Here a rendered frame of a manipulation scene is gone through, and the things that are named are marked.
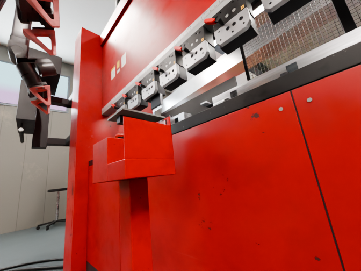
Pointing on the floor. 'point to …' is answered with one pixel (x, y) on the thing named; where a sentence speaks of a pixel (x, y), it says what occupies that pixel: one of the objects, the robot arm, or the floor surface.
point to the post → (344, 15)
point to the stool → (56, 209)
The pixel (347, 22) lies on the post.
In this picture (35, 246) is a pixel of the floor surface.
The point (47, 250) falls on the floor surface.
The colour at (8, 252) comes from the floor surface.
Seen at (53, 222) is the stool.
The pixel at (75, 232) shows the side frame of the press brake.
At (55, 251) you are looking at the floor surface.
